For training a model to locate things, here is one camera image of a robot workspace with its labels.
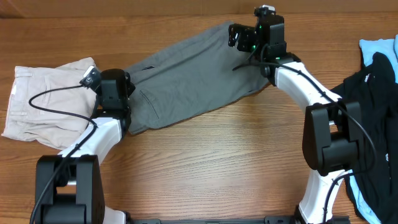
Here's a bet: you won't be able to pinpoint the grey shorts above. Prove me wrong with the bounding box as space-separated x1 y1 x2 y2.
126 22 268 134

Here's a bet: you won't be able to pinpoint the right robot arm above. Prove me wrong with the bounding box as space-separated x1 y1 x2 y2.
228 7 363 223

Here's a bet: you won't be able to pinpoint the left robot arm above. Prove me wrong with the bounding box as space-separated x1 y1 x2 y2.
29 66 135 224

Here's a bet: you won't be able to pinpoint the beige folded shorts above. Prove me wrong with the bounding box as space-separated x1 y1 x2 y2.
2 57 96 150

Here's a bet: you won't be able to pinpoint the black garment with logo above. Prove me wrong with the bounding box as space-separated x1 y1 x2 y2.
332 52 397 224

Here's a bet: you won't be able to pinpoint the light blue garment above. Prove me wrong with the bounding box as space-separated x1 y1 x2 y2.
359 35 397 82

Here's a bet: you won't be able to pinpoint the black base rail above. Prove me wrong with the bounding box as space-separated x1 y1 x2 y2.
126 216 305 224

